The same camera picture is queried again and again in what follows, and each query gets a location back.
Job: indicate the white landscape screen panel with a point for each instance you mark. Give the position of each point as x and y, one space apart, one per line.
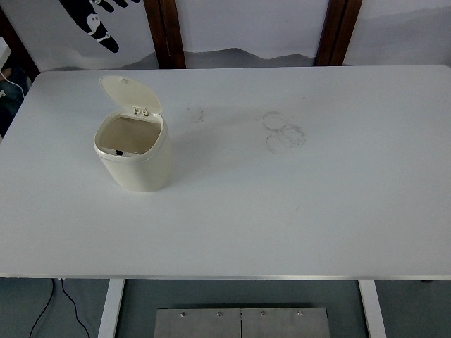
42 38
405 28
250 24

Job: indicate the grey metal plate with screws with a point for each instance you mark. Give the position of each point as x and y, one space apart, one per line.
211 325

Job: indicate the small cream lidded trash bin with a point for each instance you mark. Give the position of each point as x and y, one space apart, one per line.
141 176

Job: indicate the white table leg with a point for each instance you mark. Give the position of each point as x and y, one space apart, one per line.
372 310
111 310

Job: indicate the white box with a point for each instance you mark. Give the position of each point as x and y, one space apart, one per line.
3 53

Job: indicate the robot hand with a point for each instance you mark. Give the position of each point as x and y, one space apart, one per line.
100 30

